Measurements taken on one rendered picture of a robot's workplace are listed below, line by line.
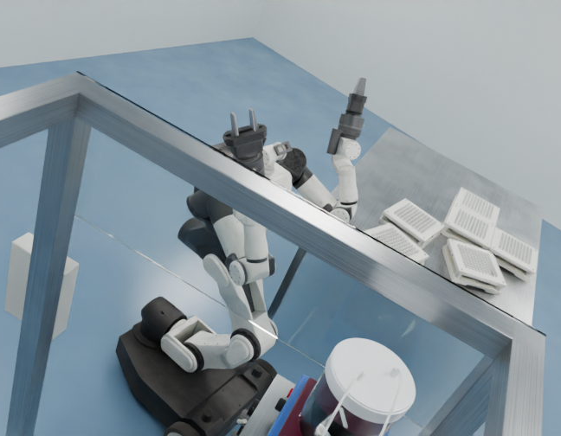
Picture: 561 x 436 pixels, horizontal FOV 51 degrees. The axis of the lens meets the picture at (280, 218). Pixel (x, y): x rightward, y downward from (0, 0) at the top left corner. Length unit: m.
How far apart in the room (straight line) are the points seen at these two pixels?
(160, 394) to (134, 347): 0.27
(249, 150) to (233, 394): 1.35
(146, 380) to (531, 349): 1.87
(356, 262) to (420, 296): 0.13
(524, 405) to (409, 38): 5.47
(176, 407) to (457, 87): 4.46
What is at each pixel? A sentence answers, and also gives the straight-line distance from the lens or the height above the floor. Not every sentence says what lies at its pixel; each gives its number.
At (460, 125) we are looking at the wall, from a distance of 6.17.
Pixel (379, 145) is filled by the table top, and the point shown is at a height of 0.84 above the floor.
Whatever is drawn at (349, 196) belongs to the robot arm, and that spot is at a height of 1.20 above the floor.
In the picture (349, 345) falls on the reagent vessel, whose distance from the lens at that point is 1.03.
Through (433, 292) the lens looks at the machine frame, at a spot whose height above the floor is 1.70.
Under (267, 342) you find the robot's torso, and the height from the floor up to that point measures 0.61.
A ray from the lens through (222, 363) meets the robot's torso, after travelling 2.52.
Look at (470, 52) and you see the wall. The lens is 6.06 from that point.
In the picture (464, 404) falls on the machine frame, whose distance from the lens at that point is 1.18.
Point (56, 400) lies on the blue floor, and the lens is 2.75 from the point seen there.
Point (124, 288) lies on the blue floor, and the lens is 3.22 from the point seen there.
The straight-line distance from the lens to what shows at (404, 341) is 1.20.
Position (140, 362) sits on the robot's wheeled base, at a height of 0.17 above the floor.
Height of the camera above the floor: 2.26
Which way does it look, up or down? 33 degrees down
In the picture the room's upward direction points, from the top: 24 degrees clockwise
